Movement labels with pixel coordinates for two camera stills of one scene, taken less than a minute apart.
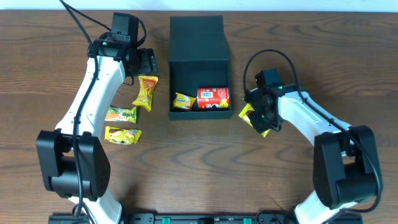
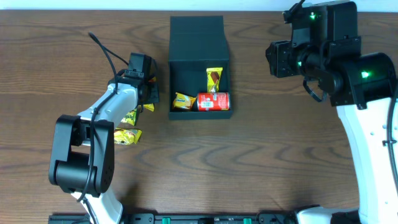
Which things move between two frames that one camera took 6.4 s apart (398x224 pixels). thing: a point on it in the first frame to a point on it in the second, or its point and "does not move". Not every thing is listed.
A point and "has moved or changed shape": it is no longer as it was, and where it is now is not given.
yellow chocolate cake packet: (117, 134) does not move
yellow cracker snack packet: (181, 101) does not move
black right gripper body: (259, 119) to (277, 58)
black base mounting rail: (206, 218) does not move
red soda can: (213, 98) has moved or changed shape
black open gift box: (198, 58) does not move
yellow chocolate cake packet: (243, 114) to (213, 74)
